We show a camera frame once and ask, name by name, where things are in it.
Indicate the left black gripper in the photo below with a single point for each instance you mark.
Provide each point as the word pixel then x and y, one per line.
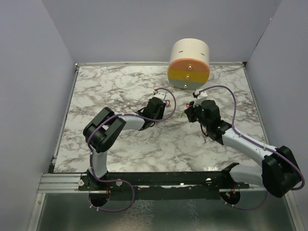
pixel 160 111

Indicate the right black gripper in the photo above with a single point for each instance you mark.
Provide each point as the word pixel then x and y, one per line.
pixel 190 111

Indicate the red tagged key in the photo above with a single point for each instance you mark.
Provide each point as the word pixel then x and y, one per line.
pixel 168 104

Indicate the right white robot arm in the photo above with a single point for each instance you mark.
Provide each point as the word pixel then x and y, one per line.
pixel 278 170

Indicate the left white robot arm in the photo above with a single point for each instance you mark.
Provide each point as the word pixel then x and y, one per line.
pixel 102 131

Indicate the round three-drawer mini cabinet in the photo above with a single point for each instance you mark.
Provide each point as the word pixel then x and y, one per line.
pixel 189 66

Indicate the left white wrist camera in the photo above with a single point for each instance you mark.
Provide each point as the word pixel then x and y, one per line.
pixel 160 94

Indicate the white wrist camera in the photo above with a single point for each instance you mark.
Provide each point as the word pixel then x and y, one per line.
pixel 200 95
pixel 160 94

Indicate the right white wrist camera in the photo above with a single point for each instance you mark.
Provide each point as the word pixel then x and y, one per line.
pixel 200 95

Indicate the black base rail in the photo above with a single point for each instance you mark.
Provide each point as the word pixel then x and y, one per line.
pixel 124 186

